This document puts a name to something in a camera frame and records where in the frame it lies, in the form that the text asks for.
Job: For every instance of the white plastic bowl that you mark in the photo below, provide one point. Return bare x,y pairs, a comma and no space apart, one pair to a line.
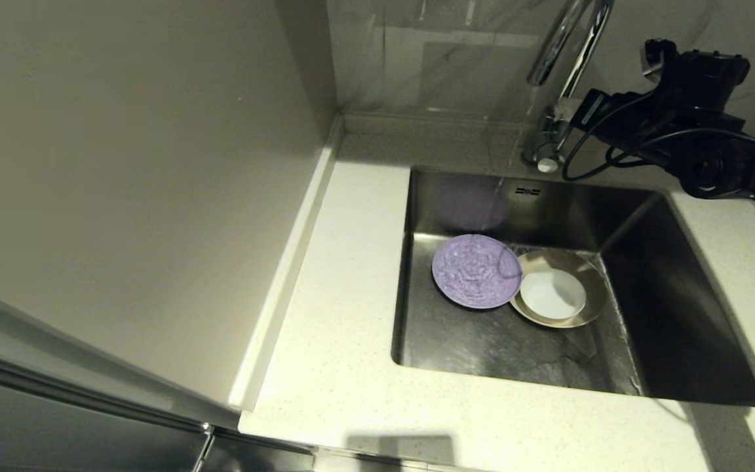
551,294

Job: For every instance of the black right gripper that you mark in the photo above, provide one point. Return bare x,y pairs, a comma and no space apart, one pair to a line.
646,128

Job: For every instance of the purple plastic plate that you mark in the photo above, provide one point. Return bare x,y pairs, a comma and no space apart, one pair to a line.
476,272

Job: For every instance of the beige plastic plate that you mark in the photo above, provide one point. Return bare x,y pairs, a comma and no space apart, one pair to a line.
597,282

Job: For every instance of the stainless steel appliance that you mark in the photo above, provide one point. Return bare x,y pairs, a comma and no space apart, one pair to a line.
56,419

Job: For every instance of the beige cabinet side panel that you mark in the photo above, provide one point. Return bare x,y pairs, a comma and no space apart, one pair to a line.
122,164

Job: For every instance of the stainless steel sink basin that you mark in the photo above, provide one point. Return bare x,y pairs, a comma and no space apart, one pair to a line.
482,354

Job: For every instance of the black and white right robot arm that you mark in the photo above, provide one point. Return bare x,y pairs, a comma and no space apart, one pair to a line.
718,131

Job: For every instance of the chrome gooseneck faucet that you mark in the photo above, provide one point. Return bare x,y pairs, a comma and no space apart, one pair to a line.
551,141

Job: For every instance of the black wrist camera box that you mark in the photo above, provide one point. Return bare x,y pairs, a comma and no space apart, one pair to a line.
590,113

